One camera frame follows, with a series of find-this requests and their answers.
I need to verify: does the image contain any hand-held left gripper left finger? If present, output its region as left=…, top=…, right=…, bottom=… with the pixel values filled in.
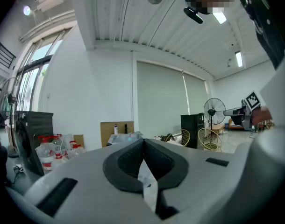
left=23, top=138, right=162, bottom=224

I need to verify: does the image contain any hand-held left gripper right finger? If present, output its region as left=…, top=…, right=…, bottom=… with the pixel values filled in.
left=143, top=138, right=239, bottom=216

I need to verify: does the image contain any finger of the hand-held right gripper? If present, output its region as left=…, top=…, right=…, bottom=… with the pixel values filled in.
left=223, top=107, right=245, bottom=117

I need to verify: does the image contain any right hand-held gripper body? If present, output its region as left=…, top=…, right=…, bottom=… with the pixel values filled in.
left=240, top=91, right=263, bottom=129

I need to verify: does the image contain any person's right hand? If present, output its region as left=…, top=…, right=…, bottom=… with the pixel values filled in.
left=251, top=105, right=273, bottom=126

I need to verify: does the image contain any wooden bench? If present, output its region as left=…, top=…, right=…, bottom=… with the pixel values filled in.
left=228, top=118, right=245, bottom=131

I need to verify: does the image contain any black standing fan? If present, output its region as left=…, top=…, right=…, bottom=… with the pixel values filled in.
left=203, top=98, right=227, bottom=135

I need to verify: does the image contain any clear plastic water jug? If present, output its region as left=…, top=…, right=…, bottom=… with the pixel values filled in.
left=35, top=135, right=57, bottom=175
left=51, top=134, right=68, bottom=160
left=67, top=140, right=85, bottom=158

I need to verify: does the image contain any small cardboard box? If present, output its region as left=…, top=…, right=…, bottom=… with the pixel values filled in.
left=73, top=134, right=85, bottom=149

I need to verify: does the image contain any narrow grey roller blind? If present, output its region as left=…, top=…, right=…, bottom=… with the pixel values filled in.
left=182, top=73, right=210, bottom=115

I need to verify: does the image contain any stainless steel sink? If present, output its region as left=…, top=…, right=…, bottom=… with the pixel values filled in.
left=107, top=132, right=143, bottom=147

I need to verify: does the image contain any ceiling light tube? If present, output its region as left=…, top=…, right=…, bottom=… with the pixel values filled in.
left=235, top=51, right=243, bottom=68
left=212, top=12, right=227, bottom=25

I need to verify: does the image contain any black ribbed cabinet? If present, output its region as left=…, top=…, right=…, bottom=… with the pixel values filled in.
left=15, top=111, right=54, bottom=176

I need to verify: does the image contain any wide grey roller blind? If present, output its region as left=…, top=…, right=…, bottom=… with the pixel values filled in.
left=136, top=61, right=189, bottom=137

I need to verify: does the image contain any person's black jacket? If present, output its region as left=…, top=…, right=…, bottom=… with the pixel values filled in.
left=235, top=0, right=285, bottom=70

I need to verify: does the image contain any black metal railing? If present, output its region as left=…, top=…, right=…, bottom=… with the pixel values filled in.
left=0, top=36, right=16, bottom=69

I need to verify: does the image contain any white wall pipe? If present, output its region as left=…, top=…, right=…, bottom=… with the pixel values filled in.
left=131, top=50, right=135, bottom=122

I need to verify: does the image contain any black head-worn camera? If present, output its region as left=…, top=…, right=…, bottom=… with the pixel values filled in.
left=183, top=6, right=204, bottom=25

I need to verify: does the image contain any glass window wall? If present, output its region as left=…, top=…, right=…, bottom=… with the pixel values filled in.
left=14, top=29, right=66, bottom=116

